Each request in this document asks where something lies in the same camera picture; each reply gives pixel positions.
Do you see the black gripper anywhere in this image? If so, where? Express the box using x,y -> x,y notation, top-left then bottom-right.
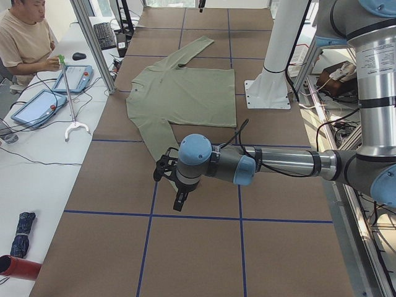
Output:
173,176 -> 198,212

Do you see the green long-sleeve shirt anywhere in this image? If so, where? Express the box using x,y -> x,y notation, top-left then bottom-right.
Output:
126,36 -> 236,161

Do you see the black power adapter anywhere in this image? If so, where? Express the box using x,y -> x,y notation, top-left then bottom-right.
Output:
116,33 -> 128,58

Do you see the black keyboard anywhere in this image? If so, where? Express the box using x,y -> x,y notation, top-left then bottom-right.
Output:
93,22 -> 116,50

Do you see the white central column base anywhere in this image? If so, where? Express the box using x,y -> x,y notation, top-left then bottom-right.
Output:
244,0 -> 311,110

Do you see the black computer mouse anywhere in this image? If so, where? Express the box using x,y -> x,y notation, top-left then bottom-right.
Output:
72,52 -> 87,61

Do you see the blue teach pendant far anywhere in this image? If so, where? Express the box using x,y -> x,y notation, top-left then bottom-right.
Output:
52,65 -> 93,94

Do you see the blue teach pendant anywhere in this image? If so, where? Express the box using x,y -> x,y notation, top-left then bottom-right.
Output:
52,65 -> 93,94
11,90 -> 67,128

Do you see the brown box with adapter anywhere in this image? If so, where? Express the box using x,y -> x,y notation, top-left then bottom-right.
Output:
316,61 -> 358,97

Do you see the blue teach pendant near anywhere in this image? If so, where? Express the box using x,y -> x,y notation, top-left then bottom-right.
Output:
11,90 -> 67,128

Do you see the folded dark blue umbrella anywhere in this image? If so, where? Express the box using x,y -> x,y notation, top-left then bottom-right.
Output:
10,212 -> 36,258

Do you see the man in beige shirt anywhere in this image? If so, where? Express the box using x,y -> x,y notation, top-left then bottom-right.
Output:
1,1 -> 60,87

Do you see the red cylinder bottle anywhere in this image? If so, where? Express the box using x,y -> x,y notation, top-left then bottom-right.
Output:
1,255 -> 41,281

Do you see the aluminium frame post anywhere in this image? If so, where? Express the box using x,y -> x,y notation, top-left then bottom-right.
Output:
70,0 -> 115,95

